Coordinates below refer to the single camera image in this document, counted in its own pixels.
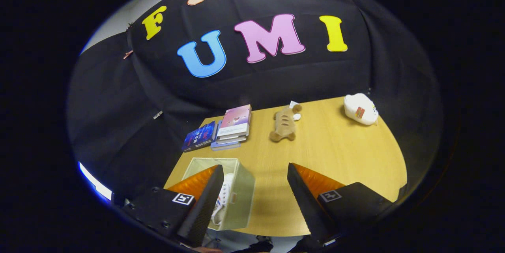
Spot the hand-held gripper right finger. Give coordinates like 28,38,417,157
287,163,396,246

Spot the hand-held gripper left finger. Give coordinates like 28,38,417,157
122,165,225,248

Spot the white canvas shoe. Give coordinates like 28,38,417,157
211,173,234,226

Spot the beige fabric storage box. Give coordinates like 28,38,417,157
181,157,256,231

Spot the light blue book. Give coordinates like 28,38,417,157
210,121,242,152

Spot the dark blue book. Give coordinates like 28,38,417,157
181,121,217,153

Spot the grey book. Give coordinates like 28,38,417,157
215,135,248,145

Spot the brown plush toy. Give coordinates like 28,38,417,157
269,104,303,142

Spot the pink cover book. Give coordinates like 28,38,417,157
216,104,252,141

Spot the lit computer monitor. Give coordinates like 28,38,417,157
78,161,114,202

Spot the white plush toy red label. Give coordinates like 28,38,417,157
343,93,379,126

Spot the black backdrop cloth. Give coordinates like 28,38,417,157
67,0,440,206

